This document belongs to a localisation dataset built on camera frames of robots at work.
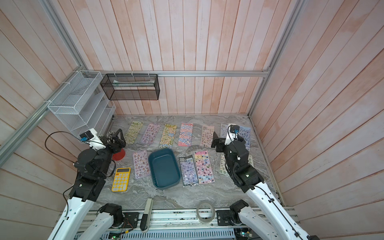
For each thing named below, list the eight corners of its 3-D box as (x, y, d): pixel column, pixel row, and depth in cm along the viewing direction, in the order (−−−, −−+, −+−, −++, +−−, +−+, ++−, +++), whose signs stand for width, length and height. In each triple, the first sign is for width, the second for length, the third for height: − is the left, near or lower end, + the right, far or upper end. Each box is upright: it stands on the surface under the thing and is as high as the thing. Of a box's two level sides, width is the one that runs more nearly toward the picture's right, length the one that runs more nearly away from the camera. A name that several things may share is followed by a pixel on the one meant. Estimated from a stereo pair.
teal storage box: (155, 193, 84) (153, 190, 80) (148, 155, 99) (147, 152, 95) (183, 184, 87) (183, 181, 83) (173, 149, 102) (172, 145, 98)
